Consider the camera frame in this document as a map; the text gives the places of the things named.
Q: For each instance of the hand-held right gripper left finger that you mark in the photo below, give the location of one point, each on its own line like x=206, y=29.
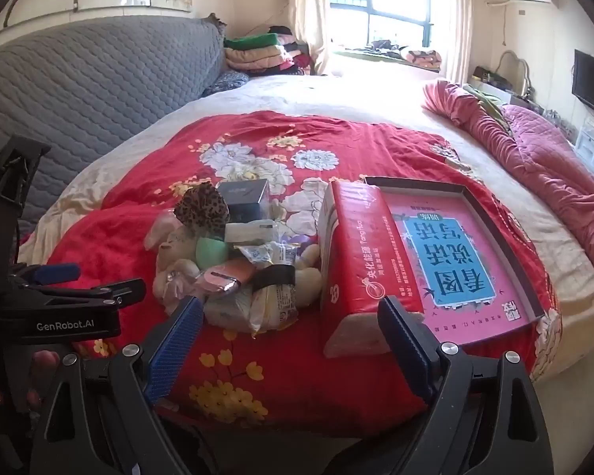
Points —
x=178, y=351

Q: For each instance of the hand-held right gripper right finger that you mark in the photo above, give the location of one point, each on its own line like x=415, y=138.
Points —
x=408, y=356

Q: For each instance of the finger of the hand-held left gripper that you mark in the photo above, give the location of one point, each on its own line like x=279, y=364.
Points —
x=109, y=291
x=54, y=273

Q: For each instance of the plush bear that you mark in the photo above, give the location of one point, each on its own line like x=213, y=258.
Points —
x=175, y=267

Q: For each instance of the pink pouch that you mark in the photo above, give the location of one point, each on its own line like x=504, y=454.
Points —
x=227, y=274

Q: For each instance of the green sponge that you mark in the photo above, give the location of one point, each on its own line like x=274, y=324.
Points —
x=212, y=252

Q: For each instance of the yellow packet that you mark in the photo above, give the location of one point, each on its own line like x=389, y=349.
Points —
x=274, y=307

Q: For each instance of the red tissue pack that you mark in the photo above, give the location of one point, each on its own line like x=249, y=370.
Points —
x=356, y=257

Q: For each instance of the black elastic band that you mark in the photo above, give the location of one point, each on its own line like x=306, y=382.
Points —
x=274, y=277

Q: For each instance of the leopard print scrunchie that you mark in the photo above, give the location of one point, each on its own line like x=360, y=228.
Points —
x=200, y=210

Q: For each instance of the cream plush toy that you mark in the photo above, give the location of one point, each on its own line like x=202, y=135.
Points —
x=309, y=272

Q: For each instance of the clear crinkly plastic packet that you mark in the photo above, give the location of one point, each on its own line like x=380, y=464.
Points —
x=267, y=253

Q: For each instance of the white packet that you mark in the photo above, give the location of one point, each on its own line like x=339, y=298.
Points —
x=250, y=232

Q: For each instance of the pink book box tray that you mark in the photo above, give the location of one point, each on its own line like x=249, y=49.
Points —
x=425, y=188

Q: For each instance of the person's left hand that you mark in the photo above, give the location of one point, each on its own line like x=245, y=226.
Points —
x=42, y=360

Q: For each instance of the purple cloth item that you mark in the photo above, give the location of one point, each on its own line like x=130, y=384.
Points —
x=294, y=243

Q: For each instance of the dark grey box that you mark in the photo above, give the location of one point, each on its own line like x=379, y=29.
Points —
x=242, y=200

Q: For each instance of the grey quilted headboard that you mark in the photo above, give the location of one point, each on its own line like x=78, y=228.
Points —
x=79, y=84

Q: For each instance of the red floral blanket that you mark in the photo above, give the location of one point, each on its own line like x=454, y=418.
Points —
x=257, y=158

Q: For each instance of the dark patterned pillow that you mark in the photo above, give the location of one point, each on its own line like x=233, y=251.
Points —
x=225, y=83

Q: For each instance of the pink quilt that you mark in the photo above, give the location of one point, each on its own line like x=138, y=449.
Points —
x=549, y=158

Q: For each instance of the bed with beige sheet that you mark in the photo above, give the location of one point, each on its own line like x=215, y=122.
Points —
x=376, y=99

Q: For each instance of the green garment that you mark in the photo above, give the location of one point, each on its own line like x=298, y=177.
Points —
x=480, y=93

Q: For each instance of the stack of folded clothes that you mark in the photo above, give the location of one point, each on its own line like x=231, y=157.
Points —
x=257, y=54

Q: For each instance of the black bag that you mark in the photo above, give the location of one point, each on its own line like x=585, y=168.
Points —
x=487, y=75

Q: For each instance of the patterned cushion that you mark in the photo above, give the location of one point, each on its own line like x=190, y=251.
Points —
x=423, y=58

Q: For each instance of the green windowsill cloth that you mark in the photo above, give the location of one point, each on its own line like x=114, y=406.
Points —
x=366, y=52

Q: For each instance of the cream curtain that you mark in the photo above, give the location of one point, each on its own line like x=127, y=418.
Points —
x=460, y=10
x=307, y=10

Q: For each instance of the curved frame vanity mirror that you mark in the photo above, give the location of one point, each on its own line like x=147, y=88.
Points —
x=515, y=74

